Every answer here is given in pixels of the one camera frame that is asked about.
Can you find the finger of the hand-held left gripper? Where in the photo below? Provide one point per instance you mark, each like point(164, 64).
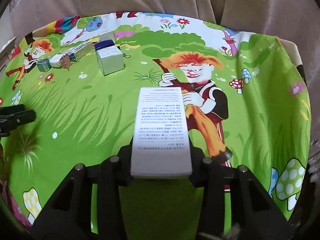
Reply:
point(12, 110)
point(21, 118)

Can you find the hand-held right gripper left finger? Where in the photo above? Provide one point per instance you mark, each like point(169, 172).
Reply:
point(125, 166)

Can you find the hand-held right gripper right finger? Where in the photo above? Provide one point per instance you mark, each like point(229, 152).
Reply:
point(198, 167)

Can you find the tall white box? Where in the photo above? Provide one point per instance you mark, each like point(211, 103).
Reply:
point(160, 130)

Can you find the white plastic part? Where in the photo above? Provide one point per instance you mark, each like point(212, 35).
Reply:
point(56, 61)

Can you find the small teal printed box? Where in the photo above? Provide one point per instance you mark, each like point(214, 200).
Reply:
point(44, 65)

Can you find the cartoon printed green cloth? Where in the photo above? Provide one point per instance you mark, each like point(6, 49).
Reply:
point(87, 117)

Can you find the small brown object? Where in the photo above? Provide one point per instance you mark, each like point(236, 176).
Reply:
point(66, 63)

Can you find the maroon cloth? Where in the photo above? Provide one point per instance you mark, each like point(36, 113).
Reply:
point(12, 205)

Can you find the long box with blue print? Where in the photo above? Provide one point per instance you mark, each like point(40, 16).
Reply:
point(78, 51)

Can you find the white cube box grey label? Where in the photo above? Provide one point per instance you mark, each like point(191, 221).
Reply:
point(111, 61)

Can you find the dark blue box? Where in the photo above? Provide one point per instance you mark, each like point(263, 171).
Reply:
point(103, 45)

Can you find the white fluffy cloth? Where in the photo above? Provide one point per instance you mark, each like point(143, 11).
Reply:
point(315, 160)

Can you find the small white box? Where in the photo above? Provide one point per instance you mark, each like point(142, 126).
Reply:
point(107, 36)

